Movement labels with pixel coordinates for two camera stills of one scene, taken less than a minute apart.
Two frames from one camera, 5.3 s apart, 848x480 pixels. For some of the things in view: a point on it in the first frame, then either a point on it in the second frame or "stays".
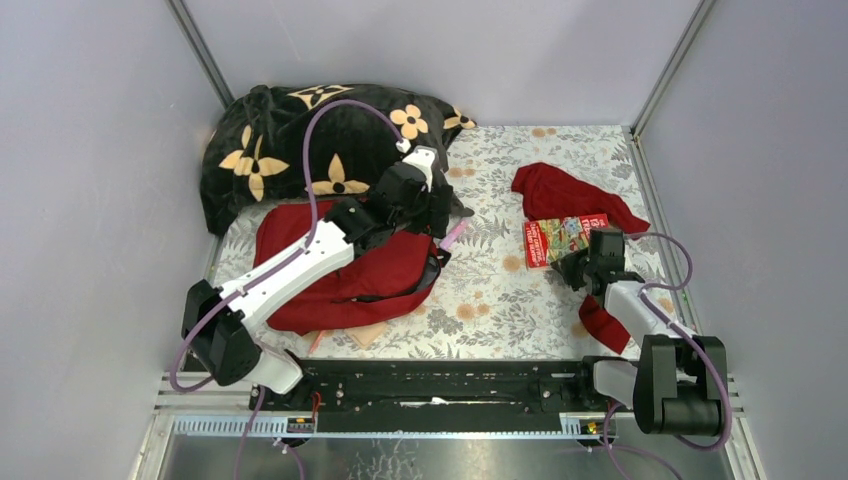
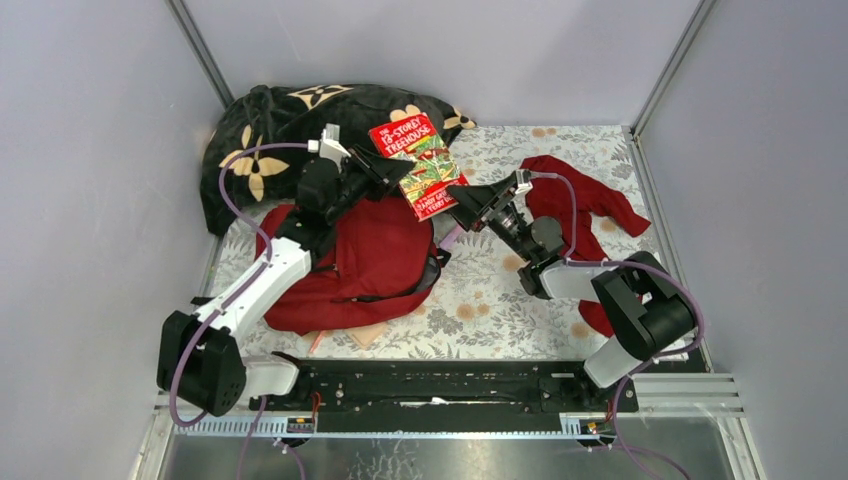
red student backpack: x=392 y=272 stays
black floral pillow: x=253 y=152 stays
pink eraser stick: x=451 y=237 stays
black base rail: x=445 y=395 stays
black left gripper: x=441 y=208 -> x=366 y=175
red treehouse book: x=546 y=241 -> x=426 y=185
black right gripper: x=566 y=265 -> x=469 y=203
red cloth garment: x=549 y=193 stays
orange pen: x=317 y=341 stays
